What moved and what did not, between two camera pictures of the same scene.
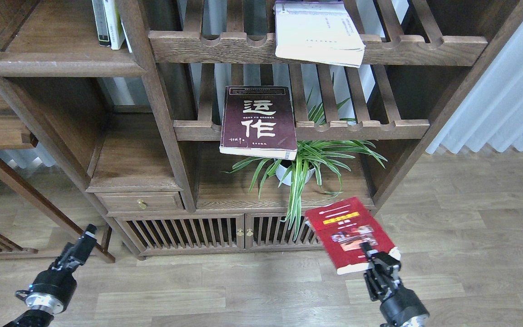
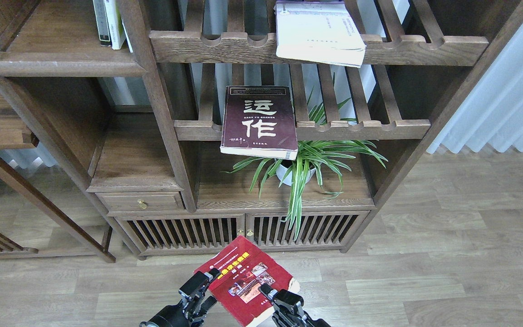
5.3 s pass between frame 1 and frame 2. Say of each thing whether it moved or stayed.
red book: moved
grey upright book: stayed
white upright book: stayed
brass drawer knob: stayed
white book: stayed
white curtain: stayed
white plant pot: stayed
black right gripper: moved
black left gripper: moved
